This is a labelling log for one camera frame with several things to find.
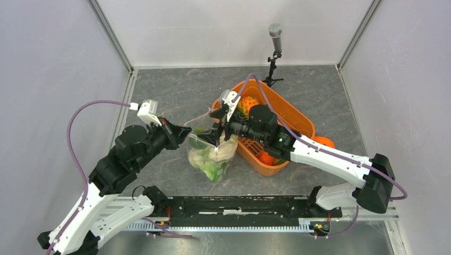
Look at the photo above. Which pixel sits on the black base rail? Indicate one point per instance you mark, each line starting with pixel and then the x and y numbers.
pixel 280 213

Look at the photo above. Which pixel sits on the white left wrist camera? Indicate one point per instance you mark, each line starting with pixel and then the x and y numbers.
pixel 146 111

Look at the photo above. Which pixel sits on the orange toy pineapple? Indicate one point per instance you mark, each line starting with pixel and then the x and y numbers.
pixel 245 104

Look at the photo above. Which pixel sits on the black microphone tripod stand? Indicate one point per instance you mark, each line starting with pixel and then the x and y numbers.
pixel 269 80

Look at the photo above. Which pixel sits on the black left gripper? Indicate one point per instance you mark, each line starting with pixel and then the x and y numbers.
pixel 175 135

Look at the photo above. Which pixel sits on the orange plastic basket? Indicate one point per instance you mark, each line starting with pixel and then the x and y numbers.
pixel 297 121

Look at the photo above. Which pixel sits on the yellow green toy mango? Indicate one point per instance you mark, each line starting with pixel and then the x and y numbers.
pixel 197 143

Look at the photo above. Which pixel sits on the green toy cucumber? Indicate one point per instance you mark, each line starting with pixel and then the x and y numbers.
pixel 279 162

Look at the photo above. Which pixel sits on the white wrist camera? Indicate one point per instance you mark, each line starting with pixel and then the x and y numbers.
pixel 231 99
pixel 146 111

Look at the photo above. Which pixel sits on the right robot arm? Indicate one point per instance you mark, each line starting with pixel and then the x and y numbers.
pixel 369 181

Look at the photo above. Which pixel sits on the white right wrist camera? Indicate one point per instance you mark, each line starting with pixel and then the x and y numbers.
pixel 231 99

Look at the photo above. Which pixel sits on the clear dotted zip top bag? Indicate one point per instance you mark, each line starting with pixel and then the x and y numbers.
pixel 204 122

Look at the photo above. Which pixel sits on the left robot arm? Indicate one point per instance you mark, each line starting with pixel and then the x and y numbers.
pixel 81 232

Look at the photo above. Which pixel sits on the green toy lettuce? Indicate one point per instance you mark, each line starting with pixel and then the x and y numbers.
pixel 213 170

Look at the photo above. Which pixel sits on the white toy cabbage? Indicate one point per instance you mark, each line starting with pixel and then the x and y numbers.
pixel 224 152

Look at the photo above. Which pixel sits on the orange toy handle block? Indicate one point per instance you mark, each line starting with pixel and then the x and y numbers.
pixel 324 141

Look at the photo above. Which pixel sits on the grey microphone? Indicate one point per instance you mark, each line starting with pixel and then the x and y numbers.
pixel 275 32

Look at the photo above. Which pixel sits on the orange toy carrot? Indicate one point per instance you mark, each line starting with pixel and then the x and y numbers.
pixel 265 158

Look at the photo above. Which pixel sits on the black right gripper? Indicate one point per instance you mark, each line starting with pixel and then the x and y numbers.
pixel 212 136

